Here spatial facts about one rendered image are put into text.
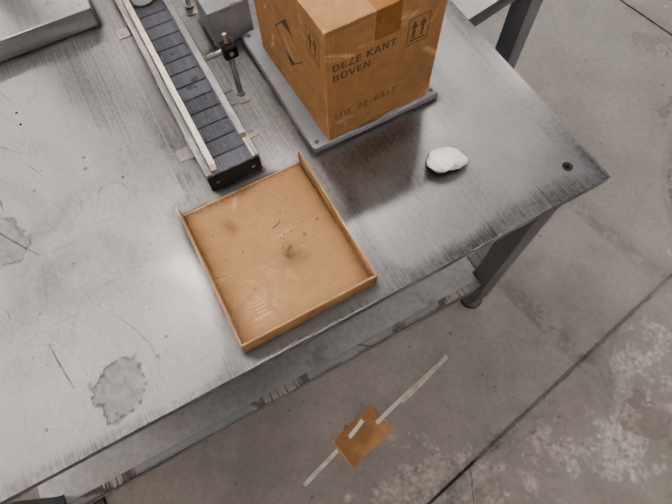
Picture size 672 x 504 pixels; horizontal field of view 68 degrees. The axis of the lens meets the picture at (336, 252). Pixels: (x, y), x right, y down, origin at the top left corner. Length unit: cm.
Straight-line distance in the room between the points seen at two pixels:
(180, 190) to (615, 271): 155
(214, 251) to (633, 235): 161
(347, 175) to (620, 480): 130
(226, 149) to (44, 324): 45
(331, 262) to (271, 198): 18
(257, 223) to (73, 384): 42
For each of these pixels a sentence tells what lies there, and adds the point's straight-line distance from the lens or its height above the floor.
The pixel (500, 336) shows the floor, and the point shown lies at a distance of 180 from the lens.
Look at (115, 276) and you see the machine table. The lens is 100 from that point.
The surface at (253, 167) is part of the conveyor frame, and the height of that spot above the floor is 85.
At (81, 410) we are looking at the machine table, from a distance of 95.
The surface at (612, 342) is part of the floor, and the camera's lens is 194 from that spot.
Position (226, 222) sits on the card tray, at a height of 83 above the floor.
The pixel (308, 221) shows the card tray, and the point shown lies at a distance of 95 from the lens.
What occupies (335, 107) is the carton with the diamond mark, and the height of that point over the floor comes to 94.
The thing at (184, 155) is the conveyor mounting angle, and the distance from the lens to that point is 107.
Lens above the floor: 167
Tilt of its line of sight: 66 degrees down
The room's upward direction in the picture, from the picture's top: 2 degrees counter-clockwise
